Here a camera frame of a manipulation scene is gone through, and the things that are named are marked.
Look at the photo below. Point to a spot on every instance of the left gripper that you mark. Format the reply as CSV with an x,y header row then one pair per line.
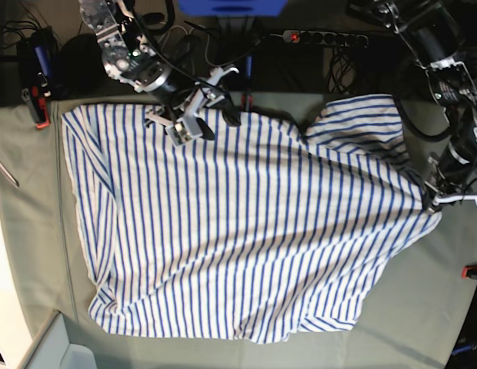
x,y
448,182

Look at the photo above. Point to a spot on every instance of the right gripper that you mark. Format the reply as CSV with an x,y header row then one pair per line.
x,y
180,111

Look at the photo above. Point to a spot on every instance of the blue white striped t-shirt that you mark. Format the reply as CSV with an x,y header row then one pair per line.
x,y
259,234

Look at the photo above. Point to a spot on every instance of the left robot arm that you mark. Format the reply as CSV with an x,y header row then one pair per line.
x,y
437,45

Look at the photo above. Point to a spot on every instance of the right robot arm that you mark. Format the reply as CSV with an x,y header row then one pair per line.
x,y
132,56

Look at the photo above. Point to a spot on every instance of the orange black clamp right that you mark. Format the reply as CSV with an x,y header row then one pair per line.
x,y
470,272

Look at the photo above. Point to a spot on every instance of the orange black clamp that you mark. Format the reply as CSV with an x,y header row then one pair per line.
x,y
37,106
470,272

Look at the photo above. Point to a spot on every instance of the white power strip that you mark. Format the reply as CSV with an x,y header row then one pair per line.
x,y
326,38

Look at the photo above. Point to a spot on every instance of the green table cloth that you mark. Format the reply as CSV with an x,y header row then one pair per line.
x,y
411,318

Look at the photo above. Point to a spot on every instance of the black round base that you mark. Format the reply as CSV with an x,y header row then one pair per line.
x,y
78,65

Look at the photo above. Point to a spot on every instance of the orange black clamp left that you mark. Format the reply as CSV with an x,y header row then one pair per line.
x,y
37,106

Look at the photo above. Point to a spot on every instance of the white box corner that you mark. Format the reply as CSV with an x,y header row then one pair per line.
x,y
49,348

